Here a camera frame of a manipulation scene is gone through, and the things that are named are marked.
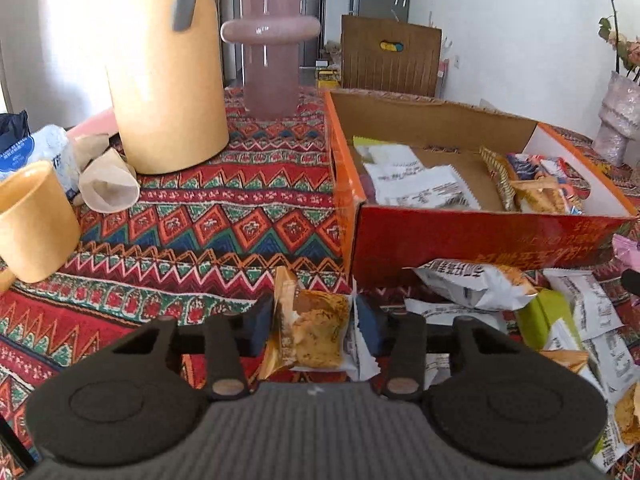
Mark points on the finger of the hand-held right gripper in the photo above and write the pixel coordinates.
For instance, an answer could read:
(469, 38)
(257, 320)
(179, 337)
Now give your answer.
(632, 281)

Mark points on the yellow mug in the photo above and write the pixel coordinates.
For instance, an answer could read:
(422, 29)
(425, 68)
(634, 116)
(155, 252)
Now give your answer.
(35, 220)

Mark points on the orange clear cookie packet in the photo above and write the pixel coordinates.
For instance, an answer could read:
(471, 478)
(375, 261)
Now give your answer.
(310, 330)

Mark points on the beige paper cup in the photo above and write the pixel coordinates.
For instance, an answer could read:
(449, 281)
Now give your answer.
(107, 185)

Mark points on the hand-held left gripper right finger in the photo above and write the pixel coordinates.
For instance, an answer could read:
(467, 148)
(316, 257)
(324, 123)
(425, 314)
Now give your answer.
(369, 327)

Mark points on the orange cracker packet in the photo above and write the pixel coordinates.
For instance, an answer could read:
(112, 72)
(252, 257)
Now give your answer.
(502, 180)

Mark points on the pink textured vase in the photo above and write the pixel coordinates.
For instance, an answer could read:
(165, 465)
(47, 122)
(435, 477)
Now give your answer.
(620, 120)

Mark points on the white grey snack packet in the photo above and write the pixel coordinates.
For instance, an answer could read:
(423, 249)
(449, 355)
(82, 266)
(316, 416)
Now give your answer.
(425, 187)
(395, 155)

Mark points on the pink flat box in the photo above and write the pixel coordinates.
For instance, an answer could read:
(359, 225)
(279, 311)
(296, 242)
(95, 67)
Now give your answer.
(95, 122)

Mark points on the yellow thermos jug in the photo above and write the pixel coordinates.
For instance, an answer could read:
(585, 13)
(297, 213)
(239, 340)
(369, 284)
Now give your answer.
(160, 85)

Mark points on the pile of white snack packets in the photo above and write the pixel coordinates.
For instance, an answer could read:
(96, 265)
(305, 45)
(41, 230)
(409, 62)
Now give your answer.
(475, 282)

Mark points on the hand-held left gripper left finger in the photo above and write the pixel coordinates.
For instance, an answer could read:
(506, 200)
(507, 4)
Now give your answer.
(260, 325)

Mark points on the pink snack packet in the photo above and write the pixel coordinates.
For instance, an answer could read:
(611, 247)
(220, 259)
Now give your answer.
(627, 250)

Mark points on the dark bag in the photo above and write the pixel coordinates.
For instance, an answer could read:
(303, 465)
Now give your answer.
(12, 130)

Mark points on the small green snack packet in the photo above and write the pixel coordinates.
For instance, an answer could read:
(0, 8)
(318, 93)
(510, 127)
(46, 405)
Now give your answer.
(372, 141)

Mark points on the red blue snack packet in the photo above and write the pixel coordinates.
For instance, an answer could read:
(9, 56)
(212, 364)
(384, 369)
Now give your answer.
(530, 165)

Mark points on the golden cracker packet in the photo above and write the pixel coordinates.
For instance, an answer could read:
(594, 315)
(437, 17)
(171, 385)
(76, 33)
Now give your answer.
(545, 200)

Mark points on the red cardboard box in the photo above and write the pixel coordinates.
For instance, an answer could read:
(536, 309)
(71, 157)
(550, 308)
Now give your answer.
(450, 245)

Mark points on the blue white tissue pack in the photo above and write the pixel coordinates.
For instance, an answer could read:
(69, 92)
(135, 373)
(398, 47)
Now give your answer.
(45, 145)

